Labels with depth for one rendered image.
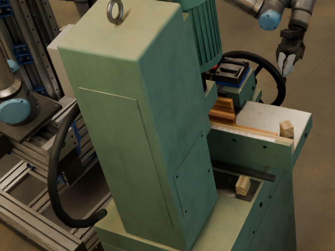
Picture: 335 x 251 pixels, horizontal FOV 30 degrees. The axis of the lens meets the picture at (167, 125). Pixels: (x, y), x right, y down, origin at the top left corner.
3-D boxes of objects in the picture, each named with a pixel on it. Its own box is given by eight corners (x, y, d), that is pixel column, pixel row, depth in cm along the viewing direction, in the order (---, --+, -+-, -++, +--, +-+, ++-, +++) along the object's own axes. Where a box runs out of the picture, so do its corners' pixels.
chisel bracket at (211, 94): (219, 101, 199) (216, 80, 193) (201, 131, 190) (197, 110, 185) (198, 96, 202) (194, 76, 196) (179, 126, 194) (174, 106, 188)
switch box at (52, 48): (104, 76, 163) (88, 26, 152) (84, 101, 157) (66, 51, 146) (84, 72, 166) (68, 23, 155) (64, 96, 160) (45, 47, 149)
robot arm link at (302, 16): (309, 11, 227) (287, 8, 231) (306, 22, 226) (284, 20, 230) (312, 20, 234) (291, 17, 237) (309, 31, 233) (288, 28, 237)
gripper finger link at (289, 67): (292, 82, 229) (299, 60, 231) (289, 77, 224) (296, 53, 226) (284, 81, 231) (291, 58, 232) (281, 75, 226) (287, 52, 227)
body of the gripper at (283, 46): (302, 62, 232) (310, 32, 234) (297, 53, 225) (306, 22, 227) (282, 58, 236) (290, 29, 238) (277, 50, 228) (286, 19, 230)
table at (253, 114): (322, 106, 209) (322, 93, 205) (292, 172, 191) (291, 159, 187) (163, 76, 236) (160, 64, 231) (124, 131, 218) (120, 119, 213)
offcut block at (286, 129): (279, 131, 196) (279, 122, 193) (289, 128, 196) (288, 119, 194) (284, 139, 193) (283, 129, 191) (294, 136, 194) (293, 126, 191)
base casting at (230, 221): (291, 148, 216) (290, 129, 210) (227, 285, 182) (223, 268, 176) (177, 122, 235) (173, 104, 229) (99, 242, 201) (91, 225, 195)
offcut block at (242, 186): (241, 183, 197) (240, 175, 194) (250, 185, 196) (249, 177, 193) (236, 193, 194) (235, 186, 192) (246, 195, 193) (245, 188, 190)
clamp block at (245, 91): (257, 88, 217) (255, 68, 211) (243, 114, 209) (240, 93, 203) (218, 80, 223) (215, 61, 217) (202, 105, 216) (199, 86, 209)
